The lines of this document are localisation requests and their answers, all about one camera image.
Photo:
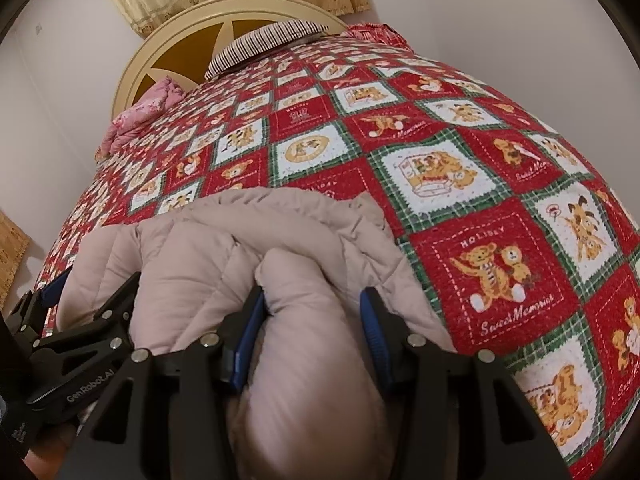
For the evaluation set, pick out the beige puffer jacket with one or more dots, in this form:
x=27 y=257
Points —
x=310 y=409

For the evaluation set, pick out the red patchwork teddy bear quilt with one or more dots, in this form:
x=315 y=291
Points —
x=518 y=242

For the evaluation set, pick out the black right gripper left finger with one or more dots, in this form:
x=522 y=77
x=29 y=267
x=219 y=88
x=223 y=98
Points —
x=165 y=417

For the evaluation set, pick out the pink folded blanket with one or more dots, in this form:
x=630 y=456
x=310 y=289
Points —
x=130 y=123

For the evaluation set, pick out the cream wooden headboard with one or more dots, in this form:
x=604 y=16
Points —
x=182 y=47

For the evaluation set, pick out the red plaid cloth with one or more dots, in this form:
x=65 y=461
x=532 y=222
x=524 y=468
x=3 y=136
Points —
x=378 y=34

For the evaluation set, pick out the striped pillow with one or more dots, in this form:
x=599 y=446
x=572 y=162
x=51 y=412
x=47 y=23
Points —
x=261 y=41

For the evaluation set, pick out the brown wooden furniture piece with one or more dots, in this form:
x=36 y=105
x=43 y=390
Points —
x=13 y=245

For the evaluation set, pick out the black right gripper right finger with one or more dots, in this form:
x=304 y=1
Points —
x=455 y=417

